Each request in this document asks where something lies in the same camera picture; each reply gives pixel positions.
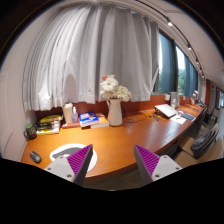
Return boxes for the white pitcher vase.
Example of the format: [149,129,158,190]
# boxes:
[108,99,122,126]

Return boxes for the dark mug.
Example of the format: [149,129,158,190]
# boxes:
[24,124,37,140]

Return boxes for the blue and white book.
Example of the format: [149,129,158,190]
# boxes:
[79,111,99,127]

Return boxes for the blue-grey curtain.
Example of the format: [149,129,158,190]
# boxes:
[159,34,176,93]

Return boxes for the silver laptop on stand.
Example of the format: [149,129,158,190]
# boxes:
[155,104,177,118]

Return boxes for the dark grey computer mouse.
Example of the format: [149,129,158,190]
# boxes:
[30,151,42,164]

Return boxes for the yellow book under blue book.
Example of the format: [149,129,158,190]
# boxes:
[92,113,109,128]

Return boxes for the clear sanitizer bottle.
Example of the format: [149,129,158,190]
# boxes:
[72,106,78,123]

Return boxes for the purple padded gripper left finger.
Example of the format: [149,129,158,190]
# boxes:
[45,145,93,186]

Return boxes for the grey office chair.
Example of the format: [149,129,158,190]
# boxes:
[178,123,221,160]

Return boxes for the white curtain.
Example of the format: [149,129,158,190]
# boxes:
[23,3,159,111]

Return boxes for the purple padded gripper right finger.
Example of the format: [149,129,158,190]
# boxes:
[134,145,181,184]

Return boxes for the white and pink flowers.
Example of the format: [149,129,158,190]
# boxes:
[100,74,132,102]

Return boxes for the stack of books left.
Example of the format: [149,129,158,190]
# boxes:
[36,115,63,135]

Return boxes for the round white mouse pad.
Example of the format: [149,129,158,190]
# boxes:
[50,143,97,172]

